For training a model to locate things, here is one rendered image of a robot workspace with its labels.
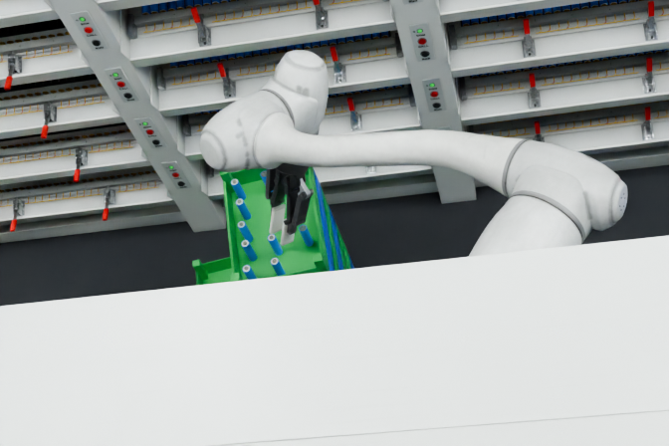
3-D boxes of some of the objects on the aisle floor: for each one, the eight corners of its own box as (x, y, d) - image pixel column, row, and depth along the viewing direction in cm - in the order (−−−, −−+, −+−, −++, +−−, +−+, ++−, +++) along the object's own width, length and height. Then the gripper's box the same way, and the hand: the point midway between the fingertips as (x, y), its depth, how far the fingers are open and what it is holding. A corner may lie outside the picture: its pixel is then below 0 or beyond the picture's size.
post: (226, 228, 305) (-118, -368, 163) (193, 232, 307) (-174, -355, 165) (230, 169, 316) (-90, -437, 174) (198, 173, 318) (-142, -425, 176)
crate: (285, 355, 280) (277, 342, 273) (210, 373, 282) (200, 360, 275) (272, 257, 297) (264, 242, 290) (201, 275, 299) (191, 260, 292)
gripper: (253, 130, 214) (244, 220, 229) (302, 178, 205) (289, 268, 220) (284, 119, 218) (273, 208, 233) (334, 165, 209) (319, 254, 224)
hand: (283, 225), depth 224 cm, fingers open, 3 cm apart
